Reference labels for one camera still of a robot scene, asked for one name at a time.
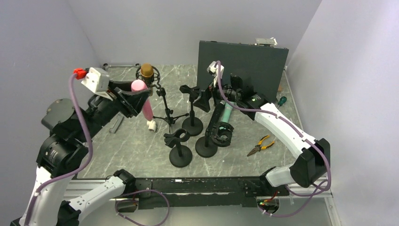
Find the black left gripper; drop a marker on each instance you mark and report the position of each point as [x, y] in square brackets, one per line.
[134, 100]

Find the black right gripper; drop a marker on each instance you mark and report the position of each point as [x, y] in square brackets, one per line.
[203, 102]

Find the black pink-mic desk stand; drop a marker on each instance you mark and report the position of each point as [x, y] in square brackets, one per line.
[192, 124]

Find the mint green microphone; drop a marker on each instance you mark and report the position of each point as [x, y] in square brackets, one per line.
[227, 112]

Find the black clip desk stand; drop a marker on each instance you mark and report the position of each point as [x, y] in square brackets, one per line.
[180, 155]

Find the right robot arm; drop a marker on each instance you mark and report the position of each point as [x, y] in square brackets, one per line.
[311, 160]

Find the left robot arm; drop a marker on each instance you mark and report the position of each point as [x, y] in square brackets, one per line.
[61, 156]

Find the gold condenser microphone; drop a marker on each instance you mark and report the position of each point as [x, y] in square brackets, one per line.
[147, 73]

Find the white plastic connector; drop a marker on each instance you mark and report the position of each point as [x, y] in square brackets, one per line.
[152, 125]

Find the dark green upright board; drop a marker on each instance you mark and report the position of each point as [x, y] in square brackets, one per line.
[260, 66]

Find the metal clamp behind board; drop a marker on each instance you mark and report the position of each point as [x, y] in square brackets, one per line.
[270, 42]

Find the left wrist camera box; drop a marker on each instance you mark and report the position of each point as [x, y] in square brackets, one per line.
[94, 79]

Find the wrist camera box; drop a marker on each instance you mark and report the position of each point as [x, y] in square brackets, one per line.
[216, 69]
[94, 79]

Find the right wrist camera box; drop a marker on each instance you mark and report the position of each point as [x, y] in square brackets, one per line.
[216, 69]

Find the black shock-mount desk stand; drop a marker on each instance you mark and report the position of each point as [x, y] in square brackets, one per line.
[219, 135]

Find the yellow-handled pliers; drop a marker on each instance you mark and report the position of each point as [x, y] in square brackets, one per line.
[260, 146]

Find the green-handled screwdriver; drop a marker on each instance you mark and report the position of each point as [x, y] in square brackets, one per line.
[281, 101]

